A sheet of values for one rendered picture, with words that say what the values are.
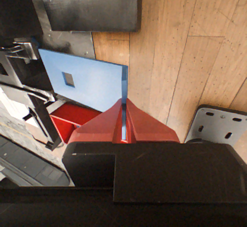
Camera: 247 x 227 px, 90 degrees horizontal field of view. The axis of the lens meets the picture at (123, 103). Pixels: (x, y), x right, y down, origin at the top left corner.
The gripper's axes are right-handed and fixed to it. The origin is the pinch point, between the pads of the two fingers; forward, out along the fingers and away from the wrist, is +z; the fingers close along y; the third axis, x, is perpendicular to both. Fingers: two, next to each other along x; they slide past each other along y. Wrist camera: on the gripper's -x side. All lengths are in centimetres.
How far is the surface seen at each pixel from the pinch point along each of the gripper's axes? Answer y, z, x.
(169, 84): -7.6, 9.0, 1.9
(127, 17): -0.4, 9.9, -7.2
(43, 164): 291, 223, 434
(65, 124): 17.6, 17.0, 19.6
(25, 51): 14.5, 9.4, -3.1
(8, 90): 26.5, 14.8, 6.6
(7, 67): 21.4, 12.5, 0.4
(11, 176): 375, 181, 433
